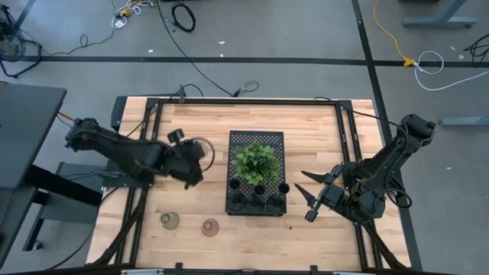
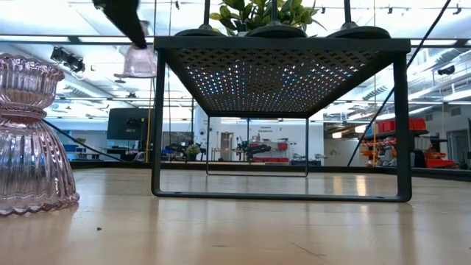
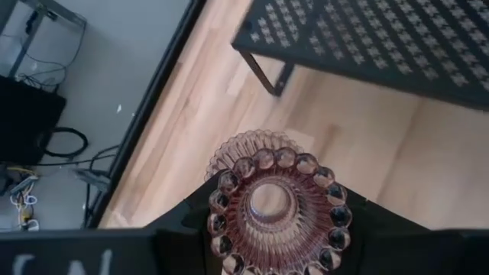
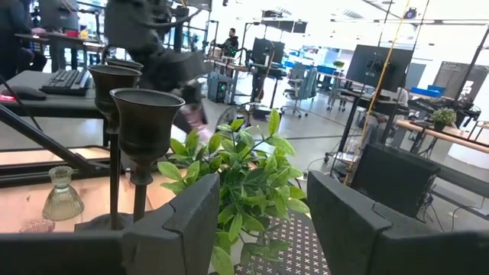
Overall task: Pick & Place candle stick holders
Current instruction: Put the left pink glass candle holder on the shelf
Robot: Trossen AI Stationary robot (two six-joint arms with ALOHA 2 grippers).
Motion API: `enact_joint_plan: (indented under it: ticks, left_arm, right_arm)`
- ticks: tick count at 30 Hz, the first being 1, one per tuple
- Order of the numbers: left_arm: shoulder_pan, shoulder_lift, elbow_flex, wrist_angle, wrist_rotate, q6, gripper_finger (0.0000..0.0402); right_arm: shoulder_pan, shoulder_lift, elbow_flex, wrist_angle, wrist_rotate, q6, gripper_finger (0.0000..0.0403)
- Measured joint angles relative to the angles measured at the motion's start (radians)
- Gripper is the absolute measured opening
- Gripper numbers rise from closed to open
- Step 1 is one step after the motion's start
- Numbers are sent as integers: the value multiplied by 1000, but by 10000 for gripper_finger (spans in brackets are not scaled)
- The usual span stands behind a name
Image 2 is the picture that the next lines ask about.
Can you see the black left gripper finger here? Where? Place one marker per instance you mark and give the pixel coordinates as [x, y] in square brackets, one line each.
[123, 18]

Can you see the row of red bins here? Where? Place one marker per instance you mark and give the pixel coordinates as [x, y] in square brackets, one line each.
[270, 160]

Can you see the black computer monitor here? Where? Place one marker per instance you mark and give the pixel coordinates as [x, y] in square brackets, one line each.
[119, 123]

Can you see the small background potted plant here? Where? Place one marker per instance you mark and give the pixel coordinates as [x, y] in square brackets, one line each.
[192, 151]

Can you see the black tall candlestick holder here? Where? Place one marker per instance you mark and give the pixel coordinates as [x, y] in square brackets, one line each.
[198, 33]
[276, 32]
[358, 33]

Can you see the orange storage bin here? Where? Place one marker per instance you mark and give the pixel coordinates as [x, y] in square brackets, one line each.
[439, 163]

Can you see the yellow pole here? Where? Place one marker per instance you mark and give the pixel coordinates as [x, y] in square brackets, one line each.
[374, 147]

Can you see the green artificial leafy plant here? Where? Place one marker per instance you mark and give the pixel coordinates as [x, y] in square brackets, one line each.
[254, 13]

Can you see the black background robot arm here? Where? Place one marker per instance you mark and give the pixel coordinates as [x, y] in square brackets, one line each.
[255, 149]
[184, 148]

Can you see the black perforated metal shelf riser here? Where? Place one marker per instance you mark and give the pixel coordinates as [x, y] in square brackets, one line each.
[239, 43]

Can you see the black storage rack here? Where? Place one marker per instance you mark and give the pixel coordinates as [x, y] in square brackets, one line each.
[382, 135]

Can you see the black ceiling camera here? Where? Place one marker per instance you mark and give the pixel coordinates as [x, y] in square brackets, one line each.
[446, 70]

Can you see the red storage bin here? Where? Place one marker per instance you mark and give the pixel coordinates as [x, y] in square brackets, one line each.
[386, 126]
[417, 124]

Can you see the small red box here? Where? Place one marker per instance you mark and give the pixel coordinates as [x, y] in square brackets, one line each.
[282, 146]

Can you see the pink ribbed glass candle holder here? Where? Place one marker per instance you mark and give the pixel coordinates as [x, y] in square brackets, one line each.
[33, 154]
[139, 62]

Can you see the white plant pot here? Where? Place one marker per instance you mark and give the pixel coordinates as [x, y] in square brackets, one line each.
[243, 34]

